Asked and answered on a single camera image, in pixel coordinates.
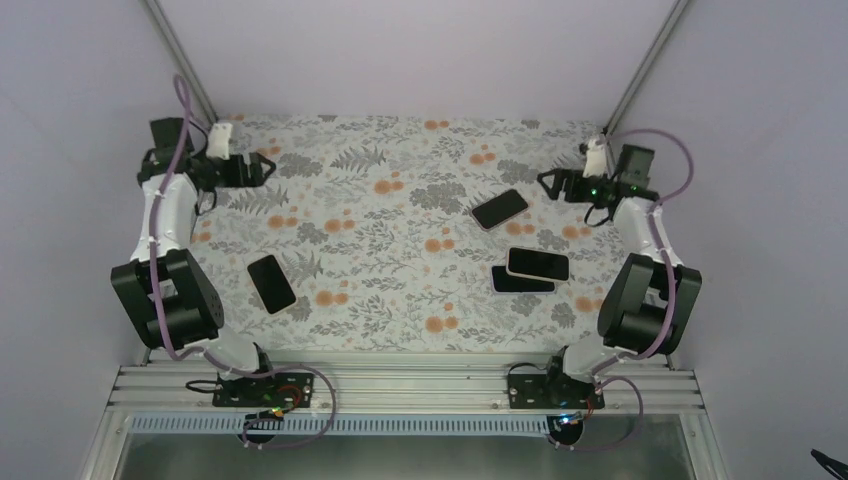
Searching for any slotted grey cable duct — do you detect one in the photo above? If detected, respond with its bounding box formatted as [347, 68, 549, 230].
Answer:
[129, 412, 548, 437]

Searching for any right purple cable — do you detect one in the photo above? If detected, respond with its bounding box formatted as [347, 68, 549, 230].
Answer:
[547, 127, 696, 454]

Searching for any phone in beige case top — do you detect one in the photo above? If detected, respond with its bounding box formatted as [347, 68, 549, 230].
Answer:
[506, 247, 571, 282]

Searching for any phone in grey case bottom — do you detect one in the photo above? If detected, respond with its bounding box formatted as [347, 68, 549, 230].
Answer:
[490, 265, 556, 294]

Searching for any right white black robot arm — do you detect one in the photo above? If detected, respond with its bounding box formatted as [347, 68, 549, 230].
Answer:
[537, 144, 702, 407]

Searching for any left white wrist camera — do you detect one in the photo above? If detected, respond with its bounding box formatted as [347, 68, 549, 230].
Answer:
[206, 121, 233, 160]

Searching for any aluminium corner post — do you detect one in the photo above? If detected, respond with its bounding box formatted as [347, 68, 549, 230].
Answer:
[604, 0, 691, 133]
[140, 0, 219, 124]

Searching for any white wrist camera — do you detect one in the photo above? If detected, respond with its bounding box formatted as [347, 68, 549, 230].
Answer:
[206, 121, 233, 160]
[579, 135, 608, 178]

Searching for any floral table mat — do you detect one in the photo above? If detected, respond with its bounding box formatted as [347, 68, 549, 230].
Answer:
[191, 115, 626, 352]

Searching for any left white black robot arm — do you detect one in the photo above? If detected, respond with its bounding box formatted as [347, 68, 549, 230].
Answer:
[110, 117, 279, 405]

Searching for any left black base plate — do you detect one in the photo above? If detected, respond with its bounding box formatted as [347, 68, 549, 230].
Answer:
[212, 372, 315, 409]

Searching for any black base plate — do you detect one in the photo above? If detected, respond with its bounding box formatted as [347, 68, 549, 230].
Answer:
[507, 373, 605, 410]
[212, 372, 315, 409]

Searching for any purple cable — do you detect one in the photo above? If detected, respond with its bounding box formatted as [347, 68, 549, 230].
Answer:
[547, 127, 696, 454]
[146, 74, 338, 452]

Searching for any left aluminium corner post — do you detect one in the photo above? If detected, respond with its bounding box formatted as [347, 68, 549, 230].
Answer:
[140, 0, 219, 124]

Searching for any black object bottom corner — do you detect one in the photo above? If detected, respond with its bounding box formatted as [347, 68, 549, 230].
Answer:
[810, 449, 848, 480]

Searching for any aluminium rail frame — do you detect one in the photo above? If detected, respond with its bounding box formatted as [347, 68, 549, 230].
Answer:
[83, 351, 727, 479]

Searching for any right aluminium corner post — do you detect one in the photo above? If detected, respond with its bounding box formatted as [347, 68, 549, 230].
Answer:
[604, 0, 691, 133]

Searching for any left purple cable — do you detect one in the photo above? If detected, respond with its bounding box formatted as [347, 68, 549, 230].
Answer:
[146, 74, 338, 452]

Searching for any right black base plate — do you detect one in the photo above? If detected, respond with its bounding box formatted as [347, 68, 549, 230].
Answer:
[507, 373, 605, 410]

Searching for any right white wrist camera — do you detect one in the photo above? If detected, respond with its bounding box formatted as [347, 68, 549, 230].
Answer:
[579, 135, 608, 178]

